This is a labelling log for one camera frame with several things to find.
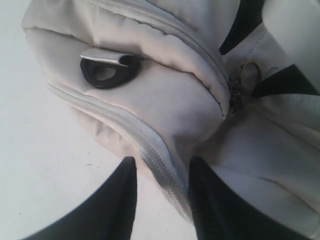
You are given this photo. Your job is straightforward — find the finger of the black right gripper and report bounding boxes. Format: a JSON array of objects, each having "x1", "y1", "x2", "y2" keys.
[
  {"x1": 252, "y1": 64, "x2": 320, "y2": 98},
  {"x1": 219, "y1": 0, "x2": 265, "y2": 56}
]

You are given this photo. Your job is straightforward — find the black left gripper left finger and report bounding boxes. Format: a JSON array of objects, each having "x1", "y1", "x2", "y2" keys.
[{"x1": 27, "y1": 156, "x2": 137, "y2": 240}]

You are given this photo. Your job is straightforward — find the brass zipper pull ring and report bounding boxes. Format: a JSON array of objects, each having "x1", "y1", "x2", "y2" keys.
[{"x1": 239, "y1": 59, "x2": 262, "y2": 83}]

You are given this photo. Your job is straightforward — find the cream white fabric bag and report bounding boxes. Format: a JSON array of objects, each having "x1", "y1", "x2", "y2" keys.
[{"x1": 22, "y1": 0, "x2": 320, "y2": 240}]

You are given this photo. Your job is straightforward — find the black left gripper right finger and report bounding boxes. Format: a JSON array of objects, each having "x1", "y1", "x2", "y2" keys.
[{"x1": 188, "y1": 156, "x2": 306, "y2": 240}]

